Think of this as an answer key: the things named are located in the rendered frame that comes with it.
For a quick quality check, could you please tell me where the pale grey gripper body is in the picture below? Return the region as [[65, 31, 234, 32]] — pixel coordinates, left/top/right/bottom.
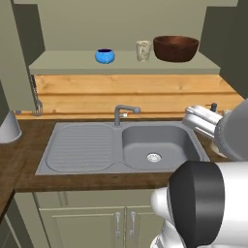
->
[[181, 104, 225, 140]]

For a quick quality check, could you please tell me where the white soap dispenser black pump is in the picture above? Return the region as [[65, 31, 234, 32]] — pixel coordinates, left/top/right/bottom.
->
[[208, 102, 233, 118]]

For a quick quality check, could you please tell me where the brown wooden bowl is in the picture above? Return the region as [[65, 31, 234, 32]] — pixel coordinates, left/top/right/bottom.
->
[[152, 35, 201, 64]]

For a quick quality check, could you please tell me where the grey sink tap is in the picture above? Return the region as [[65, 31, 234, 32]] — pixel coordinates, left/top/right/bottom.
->
[[112, 104, 142, 128]]

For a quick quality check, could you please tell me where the beige drinking glass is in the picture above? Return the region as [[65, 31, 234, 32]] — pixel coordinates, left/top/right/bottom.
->
[[135, 40, 153, 63]]

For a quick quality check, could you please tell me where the grey sink with drainer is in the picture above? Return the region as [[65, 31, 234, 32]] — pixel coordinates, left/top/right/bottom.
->
[[34, 120, 211, 177]]

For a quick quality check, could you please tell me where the blue bowl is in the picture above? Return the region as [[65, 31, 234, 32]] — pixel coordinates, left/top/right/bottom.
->
[[94, 47, 116, 65]]

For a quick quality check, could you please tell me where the olive base cupboard door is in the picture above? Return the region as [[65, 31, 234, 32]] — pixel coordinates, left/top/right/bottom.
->
[[124, 203, 166, 248], [38, 205, 127, 248]]

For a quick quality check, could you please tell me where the olive false drawer front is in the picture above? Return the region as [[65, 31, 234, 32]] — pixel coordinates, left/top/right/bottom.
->
[[33, 188, 171, 210]]

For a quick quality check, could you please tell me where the grey hanging fork tool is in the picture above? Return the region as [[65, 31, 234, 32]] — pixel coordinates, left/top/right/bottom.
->
[[31, 99, 45, 117]]

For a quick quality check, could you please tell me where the pale grey rounded appliance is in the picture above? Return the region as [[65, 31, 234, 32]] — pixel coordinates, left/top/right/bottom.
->
[[0, 109, 23, 145]]

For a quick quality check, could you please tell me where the olive wall cabinet door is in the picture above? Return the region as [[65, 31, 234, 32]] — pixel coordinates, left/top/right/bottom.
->
[[0, 0, 47, 112], [198, 0, 248, 100]]

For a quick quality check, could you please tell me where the olive open wall cabinet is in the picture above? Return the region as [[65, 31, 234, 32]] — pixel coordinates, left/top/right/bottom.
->
[[13, 0, 240, 77]]

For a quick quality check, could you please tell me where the silver cupboard door handle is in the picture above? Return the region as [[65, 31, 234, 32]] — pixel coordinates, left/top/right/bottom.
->
[[114, 211, 122, 240], [129, 210, 137, 239]]

